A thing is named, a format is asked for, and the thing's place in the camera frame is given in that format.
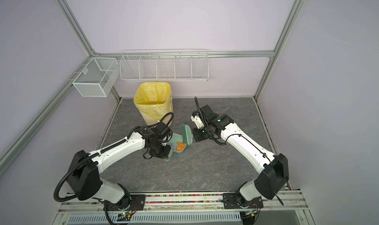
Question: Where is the small white mesh basket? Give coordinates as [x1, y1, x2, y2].
[73, 57, 119, 97]

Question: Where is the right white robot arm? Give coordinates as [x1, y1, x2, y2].
[191, 97, 289, 208]

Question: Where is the beige bin with yellow bag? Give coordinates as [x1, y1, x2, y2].
[133, 82, 173, 125]

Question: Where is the white vented cable duct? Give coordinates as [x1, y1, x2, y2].
[67, 211, 242, 225]

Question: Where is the aluminium front rail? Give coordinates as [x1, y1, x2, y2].
[57, 190, 309, 215]

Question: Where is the green hand brush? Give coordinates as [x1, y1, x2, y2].
[181, 124, 193, 146]

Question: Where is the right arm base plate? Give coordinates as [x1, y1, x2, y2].
[222, 192, 264, 209]

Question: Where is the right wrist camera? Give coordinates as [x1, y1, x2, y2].
[191, 105, 215, 129]

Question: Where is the aluminium corner frame post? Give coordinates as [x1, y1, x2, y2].
[254, 0, 311, 100]

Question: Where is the long white wire basket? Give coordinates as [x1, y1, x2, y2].
[119, 49, 209, 82]

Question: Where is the green plastic dustpan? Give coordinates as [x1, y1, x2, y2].
[165, 133, 188, 161]

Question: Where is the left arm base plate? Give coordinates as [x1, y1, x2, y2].
[105, 194, 146, 212]

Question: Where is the orange paper scrap left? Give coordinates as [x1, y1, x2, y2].
[176, 142, 185, 151]

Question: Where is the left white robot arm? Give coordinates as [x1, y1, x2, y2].
[53, 112, 174, 210]

